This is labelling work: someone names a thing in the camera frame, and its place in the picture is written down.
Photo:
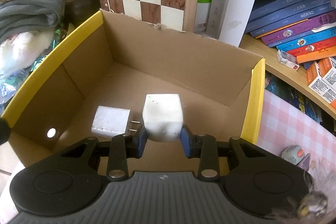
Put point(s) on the white foam block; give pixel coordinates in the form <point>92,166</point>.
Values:
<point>163,117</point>

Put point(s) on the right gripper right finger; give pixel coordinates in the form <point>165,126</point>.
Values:
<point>203,147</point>

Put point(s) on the small red white box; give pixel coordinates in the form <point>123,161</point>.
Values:
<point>288,60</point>

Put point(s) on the lower orange white box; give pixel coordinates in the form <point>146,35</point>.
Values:
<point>320,86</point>

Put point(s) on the green lidded cup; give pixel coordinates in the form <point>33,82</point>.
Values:
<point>202,15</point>

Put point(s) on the pink cartoon desk mat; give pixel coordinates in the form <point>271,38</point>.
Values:
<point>283,125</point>

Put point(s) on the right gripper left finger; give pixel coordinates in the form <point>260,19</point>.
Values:
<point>123,147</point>

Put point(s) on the white plush toy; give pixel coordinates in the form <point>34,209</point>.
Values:
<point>20,52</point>

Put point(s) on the yellow cardboard box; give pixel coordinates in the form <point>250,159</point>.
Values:
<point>115,60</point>

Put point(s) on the grey folded blanket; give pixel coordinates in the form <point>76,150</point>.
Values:
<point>19,16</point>

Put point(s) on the purple toy truck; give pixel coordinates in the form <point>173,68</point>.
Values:
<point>295,155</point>

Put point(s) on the white power adapter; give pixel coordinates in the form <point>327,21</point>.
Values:
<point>111,121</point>

